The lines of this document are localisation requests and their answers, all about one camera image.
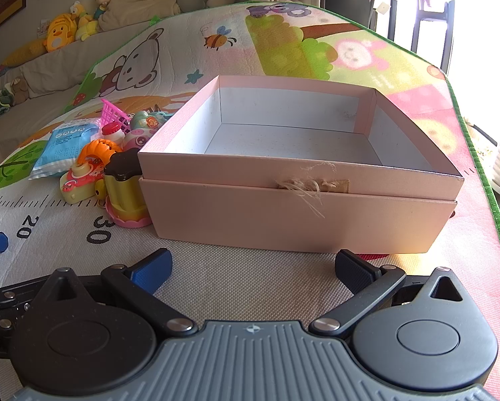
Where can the green heart toy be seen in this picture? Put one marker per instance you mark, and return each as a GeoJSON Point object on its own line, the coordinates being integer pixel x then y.
{"type": "Point", "coordinates": [145, 121]}

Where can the beige bed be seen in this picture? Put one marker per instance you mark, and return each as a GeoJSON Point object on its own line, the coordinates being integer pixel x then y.
{"type": "Point", "coordinates": [45, 71]}

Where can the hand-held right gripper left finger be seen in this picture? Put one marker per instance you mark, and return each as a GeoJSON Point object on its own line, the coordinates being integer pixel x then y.
{"type": "Point", "coordinates": [147, 275]}

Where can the yellow plush doll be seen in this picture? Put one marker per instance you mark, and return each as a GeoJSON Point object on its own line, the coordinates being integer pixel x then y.
{"type": "Point", "coordinates": [85, 23]}

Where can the yellow duck plush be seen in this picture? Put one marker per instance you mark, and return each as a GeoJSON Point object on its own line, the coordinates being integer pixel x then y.
{"type": "Point", "coordinates": [60, 31]}

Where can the pink pig toy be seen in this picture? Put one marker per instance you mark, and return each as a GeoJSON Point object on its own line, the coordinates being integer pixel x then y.
{"type": "Point", "coordinates": [135, 138]}

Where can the beige pillow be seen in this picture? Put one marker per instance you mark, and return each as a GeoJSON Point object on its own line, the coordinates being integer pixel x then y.
{"type": "Point", "coordinates": [141, 0]}

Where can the toy milk bottle red cap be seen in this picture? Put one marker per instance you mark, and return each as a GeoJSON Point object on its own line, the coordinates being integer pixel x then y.
{"type": "Point", "coordinates": [113, 134]}

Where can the orange yellow toy camera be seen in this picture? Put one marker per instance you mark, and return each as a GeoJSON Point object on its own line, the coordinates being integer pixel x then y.
{"type": "Point", "coordinates": [80, 175]}

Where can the pink cardboard box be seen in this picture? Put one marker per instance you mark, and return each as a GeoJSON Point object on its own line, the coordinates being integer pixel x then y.
{"type": "Point", "coordinates": [275, 217]}

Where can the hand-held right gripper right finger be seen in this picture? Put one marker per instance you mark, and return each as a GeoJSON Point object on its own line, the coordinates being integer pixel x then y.
{"type": "Point", "coordinates": [354, 273]}

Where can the long yellow plush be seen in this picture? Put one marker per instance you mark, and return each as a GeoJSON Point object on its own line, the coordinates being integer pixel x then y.
{"type": "Point", "coordinates": [22, 54]}

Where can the black window frame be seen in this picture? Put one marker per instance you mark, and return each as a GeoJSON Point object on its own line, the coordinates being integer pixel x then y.
{"type": "Point", "coordinates": [400, 21]}

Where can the blue tissue packet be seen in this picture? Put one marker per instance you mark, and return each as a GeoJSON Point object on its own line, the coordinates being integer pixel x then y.
{"type": "Point", "coordinates": [62, 146]}

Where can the small yellow toy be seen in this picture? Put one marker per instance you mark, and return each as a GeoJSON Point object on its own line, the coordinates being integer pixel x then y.
{"type": "Point", "coordinates": [101, 190]}

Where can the yellow toy cup brown lid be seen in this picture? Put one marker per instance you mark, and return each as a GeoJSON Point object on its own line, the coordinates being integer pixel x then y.
{"type": "Point", "coordinates": [124, 188]}

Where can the brown plush toy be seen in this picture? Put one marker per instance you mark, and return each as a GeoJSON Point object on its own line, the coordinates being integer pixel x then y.
{"type": "Point", "coordinates": [19, 92]}

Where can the plush doll red hat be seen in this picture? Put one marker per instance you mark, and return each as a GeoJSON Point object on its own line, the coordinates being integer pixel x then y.
{"type": "Point", "coordinates": [102, 0]}

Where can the pink toy shopping basket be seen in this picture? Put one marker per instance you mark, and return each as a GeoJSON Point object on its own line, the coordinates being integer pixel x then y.
{"type": "Point", "coordinates": [112, 112]}

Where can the cartoon printed play mat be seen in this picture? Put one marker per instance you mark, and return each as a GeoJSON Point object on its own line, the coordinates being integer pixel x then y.
{"type": "Point", "coordinates": [233, 277]}

